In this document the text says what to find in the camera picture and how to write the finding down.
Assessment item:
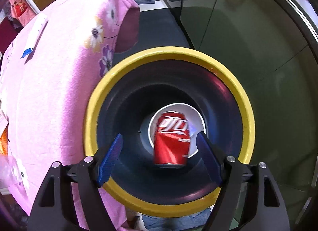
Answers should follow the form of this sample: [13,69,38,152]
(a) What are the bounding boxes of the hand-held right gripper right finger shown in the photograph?
[196,132,291,231]

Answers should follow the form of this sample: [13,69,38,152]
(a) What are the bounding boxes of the white paper cup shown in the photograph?
[148,103,206,159]

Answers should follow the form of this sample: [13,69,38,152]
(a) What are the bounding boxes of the green kitchen cabinets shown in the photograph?
[163,0,318,231]

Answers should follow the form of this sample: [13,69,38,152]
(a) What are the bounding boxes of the pink floral tablecloth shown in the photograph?
[0,0,141,231]

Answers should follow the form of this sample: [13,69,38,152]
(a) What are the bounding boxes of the red soda can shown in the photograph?
[153,112,191,169]

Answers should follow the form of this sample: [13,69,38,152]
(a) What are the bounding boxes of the yellow-rimmed dark trash bin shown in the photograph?
[83,46,256,219]

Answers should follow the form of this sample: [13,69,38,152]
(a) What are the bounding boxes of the red printed cloth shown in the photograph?
[9,0,36,27]

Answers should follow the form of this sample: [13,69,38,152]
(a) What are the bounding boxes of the dark stone countertop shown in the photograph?
[245,0,318,45]

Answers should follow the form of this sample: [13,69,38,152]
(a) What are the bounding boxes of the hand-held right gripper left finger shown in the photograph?
[27,133,124,231]

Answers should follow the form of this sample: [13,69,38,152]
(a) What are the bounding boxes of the silver cabinet handle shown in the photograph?
[294,196,312,224]

